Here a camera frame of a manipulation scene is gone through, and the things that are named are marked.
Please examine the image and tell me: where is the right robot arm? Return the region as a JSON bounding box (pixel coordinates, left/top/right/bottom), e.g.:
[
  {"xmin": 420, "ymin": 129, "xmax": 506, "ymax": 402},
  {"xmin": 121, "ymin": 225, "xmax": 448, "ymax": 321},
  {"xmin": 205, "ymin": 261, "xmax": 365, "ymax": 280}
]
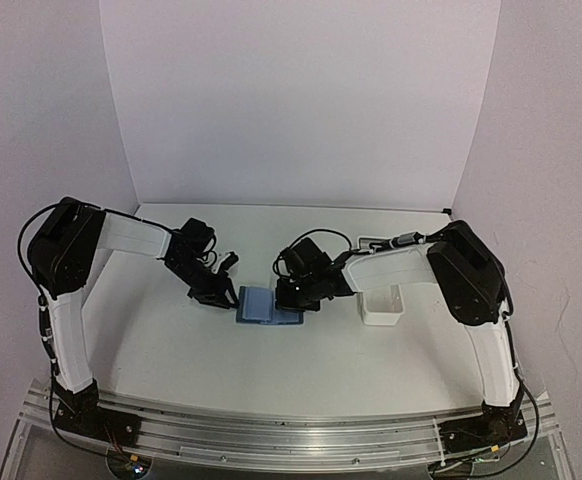
[{"xmin": 272, "ymin": 220, "xmax": 528, "ymax": 453}]

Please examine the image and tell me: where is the white plastic tray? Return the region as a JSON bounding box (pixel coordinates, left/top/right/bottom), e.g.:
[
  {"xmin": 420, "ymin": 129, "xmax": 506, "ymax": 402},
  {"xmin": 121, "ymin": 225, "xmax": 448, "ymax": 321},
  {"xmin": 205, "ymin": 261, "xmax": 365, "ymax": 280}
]
[{"xmin": 348, "ymin": 236, "xmax": 404, "ymax": 327}]

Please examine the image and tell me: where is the blue leather card holder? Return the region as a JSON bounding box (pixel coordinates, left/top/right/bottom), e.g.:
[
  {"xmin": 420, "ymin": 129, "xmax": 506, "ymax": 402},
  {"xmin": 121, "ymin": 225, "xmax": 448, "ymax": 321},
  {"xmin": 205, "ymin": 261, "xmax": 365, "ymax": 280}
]
[{"xmin": 235, "ymin": 286, "xmax": 304, "ymax": 326}]

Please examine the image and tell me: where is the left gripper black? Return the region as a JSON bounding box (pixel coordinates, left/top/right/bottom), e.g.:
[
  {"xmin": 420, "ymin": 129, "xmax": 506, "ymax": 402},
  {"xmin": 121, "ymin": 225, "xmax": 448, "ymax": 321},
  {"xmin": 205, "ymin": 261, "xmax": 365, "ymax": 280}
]
[{"xmin": 164, "ymin": 255, "xmax": 239, "ymax": 308}]

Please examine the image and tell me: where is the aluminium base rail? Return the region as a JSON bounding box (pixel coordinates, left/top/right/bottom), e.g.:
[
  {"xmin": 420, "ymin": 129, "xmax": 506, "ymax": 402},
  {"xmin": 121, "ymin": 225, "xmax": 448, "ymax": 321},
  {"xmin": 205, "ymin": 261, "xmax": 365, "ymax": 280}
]
[{"xmin": 18, "ymin": 384, "xmax": 557, "ymax": 464}]

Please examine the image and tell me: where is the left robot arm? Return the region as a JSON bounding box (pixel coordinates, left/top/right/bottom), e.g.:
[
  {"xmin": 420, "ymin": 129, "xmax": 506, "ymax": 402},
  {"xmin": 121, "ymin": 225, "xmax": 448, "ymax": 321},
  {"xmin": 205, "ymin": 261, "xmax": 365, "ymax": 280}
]
[{"xmin": 17, "ymin": 197, "xmax": 239, "ymax": 451}]

